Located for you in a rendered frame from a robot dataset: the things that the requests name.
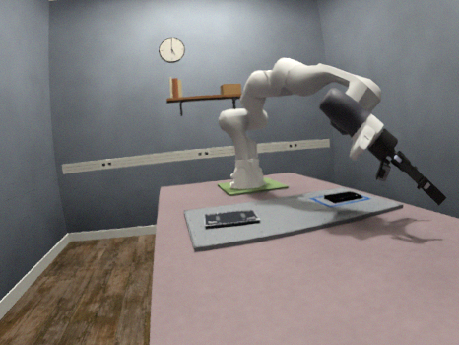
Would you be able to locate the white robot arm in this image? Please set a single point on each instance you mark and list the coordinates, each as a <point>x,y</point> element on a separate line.
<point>345,109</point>

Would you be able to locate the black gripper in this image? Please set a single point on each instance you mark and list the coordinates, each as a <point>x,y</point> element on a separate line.
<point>384,146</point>

